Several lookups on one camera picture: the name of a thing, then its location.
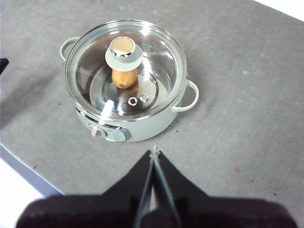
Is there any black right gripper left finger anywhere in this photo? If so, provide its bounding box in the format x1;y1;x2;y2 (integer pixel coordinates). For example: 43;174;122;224
15;149;155;228

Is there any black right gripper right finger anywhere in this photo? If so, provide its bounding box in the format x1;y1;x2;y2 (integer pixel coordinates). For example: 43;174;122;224
140;150;299;228

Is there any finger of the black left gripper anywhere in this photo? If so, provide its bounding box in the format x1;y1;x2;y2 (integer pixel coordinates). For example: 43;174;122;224
0;57;10;76

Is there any brown potato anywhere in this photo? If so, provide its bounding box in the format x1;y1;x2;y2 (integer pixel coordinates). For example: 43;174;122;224
111;67;139;90

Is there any glass lid with green knob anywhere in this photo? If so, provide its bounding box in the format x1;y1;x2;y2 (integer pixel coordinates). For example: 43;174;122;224
64;19;188;123

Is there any pale green electric cooking pot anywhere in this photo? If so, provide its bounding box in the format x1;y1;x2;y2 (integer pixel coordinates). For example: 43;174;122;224
59;19;199;143

